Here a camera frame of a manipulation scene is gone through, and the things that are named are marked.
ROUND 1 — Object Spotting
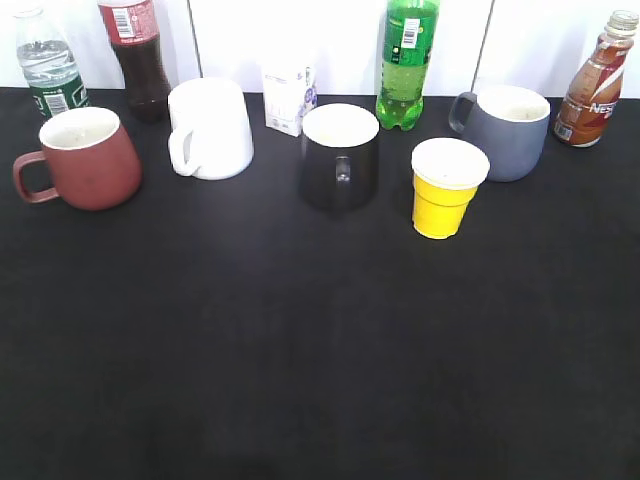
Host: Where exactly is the green sprite bottle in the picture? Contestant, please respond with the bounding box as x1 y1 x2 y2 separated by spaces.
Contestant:
376 0 440 131

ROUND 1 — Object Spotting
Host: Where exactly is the white milk carton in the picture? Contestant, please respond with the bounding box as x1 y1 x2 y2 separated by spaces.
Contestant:
261 62 318 137

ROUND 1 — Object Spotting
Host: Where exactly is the yellow paper cup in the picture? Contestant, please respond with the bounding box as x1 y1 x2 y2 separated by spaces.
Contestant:
411 137 490 240

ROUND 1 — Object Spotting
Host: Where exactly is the grey ceramic mug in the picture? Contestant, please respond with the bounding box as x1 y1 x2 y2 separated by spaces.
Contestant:
448 85 551 182

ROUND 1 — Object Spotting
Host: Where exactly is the clear water bottle green label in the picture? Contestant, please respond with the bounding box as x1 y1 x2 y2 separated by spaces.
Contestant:
13 1 90 119

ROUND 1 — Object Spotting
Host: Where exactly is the black ceramic mug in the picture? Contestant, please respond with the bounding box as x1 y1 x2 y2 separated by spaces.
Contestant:
299 103 380 212

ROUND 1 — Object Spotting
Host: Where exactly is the white ceramic mug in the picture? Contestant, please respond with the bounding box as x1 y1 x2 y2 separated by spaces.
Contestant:
168 77 254 180

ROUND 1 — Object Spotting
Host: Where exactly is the cola bottle red label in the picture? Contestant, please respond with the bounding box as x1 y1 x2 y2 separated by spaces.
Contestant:
97 0 170 123

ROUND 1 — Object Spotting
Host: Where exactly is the red ceramic mug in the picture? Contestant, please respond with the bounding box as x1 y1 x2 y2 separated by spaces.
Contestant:
12 107 143 211

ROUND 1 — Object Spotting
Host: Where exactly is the brown nescafe coffee bottle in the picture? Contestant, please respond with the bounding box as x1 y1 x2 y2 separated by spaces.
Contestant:
553 10 639 148

